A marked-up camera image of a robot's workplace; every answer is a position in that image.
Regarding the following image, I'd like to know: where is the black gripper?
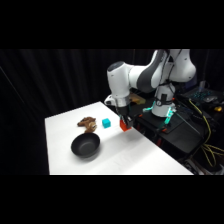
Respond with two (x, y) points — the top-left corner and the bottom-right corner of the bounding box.
(115, 104), (134, 130)

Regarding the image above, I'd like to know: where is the red cube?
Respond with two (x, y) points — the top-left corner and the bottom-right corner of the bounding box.
(119, 119), (133, 133)

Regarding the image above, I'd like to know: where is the cyan cube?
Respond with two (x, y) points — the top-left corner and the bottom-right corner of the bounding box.
(101, 118), (112, 129)

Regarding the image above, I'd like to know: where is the black bowl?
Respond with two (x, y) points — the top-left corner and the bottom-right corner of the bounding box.
(70, 133), (102, 159)

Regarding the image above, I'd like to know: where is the brown plush toy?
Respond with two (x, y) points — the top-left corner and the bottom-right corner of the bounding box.
(77, 116), (98, 134)

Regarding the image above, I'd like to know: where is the black robot stand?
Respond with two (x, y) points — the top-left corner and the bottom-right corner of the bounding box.
(123, 96), (209, 163)

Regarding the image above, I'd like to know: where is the teal backlit keyboard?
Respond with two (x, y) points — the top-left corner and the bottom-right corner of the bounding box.
(190, 87), (224, 102)

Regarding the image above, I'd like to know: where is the black curtain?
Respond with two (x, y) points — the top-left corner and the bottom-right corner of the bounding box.
(0, 49), (224, 176)

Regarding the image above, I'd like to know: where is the tan wrist mount piece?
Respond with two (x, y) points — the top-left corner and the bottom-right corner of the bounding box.
(129, 92), (146, 105)

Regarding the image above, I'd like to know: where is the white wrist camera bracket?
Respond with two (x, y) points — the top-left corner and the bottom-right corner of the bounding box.
(104, 95), (117, 107)

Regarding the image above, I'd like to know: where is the yellow cable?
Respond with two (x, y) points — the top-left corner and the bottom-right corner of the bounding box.
(188, 98), (214, 151)
(199, 143), (224, 168)

